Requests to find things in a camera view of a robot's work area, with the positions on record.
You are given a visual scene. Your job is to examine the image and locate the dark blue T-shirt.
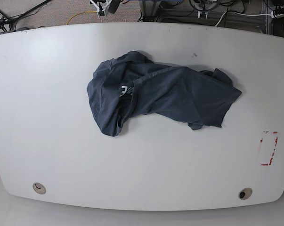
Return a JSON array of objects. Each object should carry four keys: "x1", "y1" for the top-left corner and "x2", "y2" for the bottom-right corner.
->
[{"x1": 87, "y1": 51, "x2": 241, "y2": 137}]

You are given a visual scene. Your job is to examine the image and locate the black cylinder on floor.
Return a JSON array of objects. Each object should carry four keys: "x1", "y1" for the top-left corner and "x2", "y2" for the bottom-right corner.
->
[{"x1": 108, "y1": 0, "x2": 121, "y2": 14}]

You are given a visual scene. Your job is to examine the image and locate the red tape rectangle marking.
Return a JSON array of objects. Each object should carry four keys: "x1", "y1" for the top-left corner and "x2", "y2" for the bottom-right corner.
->
[{"x1": 258, "y1": 131, "x2": 279, "y2": 166}]

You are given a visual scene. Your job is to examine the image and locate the white power strip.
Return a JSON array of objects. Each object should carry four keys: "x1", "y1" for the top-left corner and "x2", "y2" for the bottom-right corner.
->
[{"x1": 271, "y1": 6, "x2": 284, "y2": 19}]

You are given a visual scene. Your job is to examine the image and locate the black tripod stand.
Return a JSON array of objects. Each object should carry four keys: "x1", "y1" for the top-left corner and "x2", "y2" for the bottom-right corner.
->
[{"x1": 0, "y1": 0, "x2": 51, "y2": 34}]

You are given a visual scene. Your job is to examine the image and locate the aluminium frame base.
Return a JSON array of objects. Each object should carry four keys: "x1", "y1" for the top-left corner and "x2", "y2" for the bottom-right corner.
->
[{"x1": 139, "y1": 0, "x2": 161, "y2": 22}]

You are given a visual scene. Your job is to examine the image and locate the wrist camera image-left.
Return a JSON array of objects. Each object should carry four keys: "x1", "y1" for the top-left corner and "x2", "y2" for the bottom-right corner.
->
[{"x1": 89, "y1": 0, "x2": 112, "y2": 17}]

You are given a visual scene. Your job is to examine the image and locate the yellow cable on floor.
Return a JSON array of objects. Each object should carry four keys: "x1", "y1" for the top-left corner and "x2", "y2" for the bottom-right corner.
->
[{"x1": 66, "y1": 11, "x2": 98, "y2": 25}]

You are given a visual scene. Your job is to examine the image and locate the left table cable grommet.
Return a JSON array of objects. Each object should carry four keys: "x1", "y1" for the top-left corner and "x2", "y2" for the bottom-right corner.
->
[{"x1": 32, "y1": 183, "x2": 46, "y2": 195}]

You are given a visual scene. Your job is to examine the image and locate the table cable grommet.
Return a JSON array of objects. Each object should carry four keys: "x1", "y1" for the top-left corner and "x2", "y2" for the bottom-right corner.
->
[
  {"x1": 32, "y1": 183, "x2": 46, "y2": 195},
  {"x1": 238, "y1": 188, "x2": 252, "y2": 200}
]

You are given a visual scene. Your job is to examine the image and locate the white cable on floor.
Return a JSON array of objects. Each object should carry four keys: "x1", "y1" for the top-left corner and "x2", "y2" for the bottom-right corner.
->
[{"x1": 214, "y1": 10, "x2": 274, "y2": 27}]

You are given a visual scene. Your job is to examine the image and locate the right table cable grommet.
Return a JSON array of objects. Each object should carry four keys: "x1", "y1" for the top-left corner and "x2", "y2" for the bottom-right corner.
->
[{"x1": 238, "y1": 188, "x2": 252, "y2": 200}]

